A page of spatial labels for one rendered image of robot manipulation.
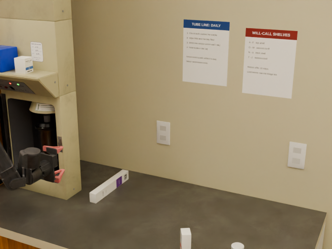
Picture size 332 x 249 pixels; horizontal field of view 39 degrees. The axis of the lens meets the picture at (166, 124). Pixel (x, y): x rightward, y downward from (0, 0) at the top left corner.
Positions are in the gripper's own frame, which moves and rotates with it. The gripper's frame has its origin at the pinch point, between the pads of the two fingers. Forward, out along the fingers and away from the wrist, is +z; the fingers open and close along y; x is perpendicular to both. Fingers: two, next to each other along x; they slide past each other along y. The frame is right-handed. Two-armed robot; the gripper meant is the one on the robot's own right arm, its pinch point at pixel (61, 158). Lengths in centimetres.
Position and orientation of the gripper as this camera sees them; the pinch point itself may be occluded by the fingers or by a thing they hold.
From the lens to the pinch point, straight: 189.1
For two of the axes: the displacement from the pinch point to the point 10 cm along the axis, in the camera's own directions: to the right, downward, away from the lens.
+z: 4.4, -2.8, 8.5
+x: -9.0, -1.5, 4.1
